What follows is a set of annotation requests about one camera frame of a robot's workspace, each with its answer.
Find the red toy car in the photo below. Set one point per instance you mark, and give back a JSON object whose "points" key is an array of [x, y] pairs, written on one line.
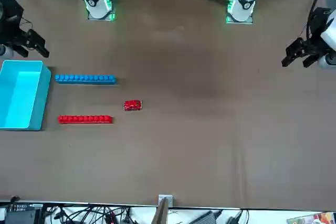
{"points": [[132, 105]]}

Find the teal plastic bin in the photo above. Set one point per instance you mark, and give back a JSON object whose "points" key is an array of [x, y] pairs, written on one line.
{"points": [[15, 98]]}

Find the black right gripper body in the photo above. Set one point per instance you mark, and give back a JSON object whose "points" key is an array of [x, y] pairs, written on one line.
{"points": [[10, 19]]}

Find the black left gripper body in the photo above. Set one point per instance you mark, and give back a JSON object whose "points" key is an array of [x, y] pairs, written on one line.
{"points": [[317, 24]]}

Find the dark grey power brick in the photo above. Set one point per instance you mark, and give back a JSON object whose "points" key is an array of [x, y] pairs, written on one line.
{"points": [[204, 217]]}

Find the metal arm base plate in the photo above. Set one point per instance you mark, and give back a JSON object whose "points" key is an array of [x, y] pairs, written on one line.
{"points": [[228, 21], [113, 18]]}

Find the aluminium camera post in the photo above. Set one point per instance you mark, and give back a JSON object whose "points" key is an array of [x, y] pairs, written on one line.
{"points": [[165, 208]]}

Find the red toy block row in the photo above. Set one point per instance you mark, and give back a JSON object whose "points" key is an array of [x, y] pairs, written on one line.
{"points": [[86, 120]]}

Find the colourful printed booklet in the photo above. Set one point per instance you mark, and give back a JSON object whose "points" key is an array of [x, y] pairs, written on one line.
{"points": [[309, 220]]}

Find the black power adapter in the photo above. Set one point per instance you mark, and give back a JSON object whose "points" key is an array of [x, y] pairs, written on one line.
{"points": [[21, 216]]}

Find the blue toy block row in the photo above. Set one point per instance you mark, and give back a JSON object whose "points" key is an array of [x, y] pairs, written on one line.
{"points": [[86, 80]]}

